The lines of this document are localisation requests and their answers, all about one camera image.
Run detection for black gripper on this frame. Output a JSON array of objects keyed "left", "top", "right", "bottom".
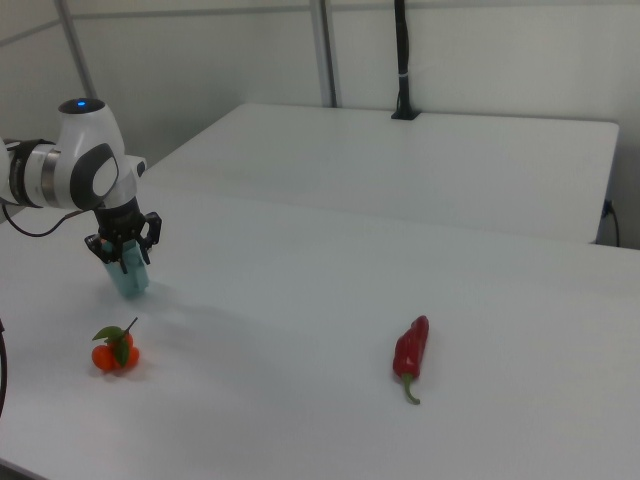
[{"left": 83, "top": 196, "right": 164, "bottom": 276}]

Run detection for teal hexagonal mug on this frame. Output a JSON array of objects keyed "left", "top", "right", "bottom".
[{"left": 102, "top": 239, "right": 151, "bottom": 301}]

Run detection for small mandarin cluster with leaves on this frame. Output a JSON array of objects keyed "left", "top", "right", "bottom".
[{"left": 90, "top": 316, "right": 142, "bottom": 374}]

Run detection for white side table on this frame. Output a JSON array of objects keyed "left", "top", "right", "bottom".
[{"left": 142, "top": 102, "right": 621, "bottom": 245}]

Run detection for red chili pepper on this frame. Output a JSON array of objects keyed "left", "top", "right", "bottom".
[{"left": 391, "top": 314, "right": 431, "bottom": 406}]

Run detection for black pole with base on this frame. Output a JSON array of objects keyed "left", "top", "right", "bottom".
[{"left": 390, "top": 0, "right": 421, "bottom": 122}]

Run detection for black floor cable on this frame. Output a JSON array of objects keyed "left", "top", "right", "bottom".
[{"left": 0, "top": 318, "right": 10, "bottom": 419}]

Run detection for grey metal partition post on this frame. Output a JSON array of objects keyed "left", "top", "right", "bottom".
[
  {"left": 53, "top": 0, "right": 99, "bottom": 103},
  {"left": 308, "top": 0, "right": 345, "bottom": 109}
]

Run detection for black wall socket cable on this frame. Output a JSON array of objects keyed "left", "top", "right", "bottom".
[{"left": 601, "top": 198, "right": 622, "bottom": 248}]

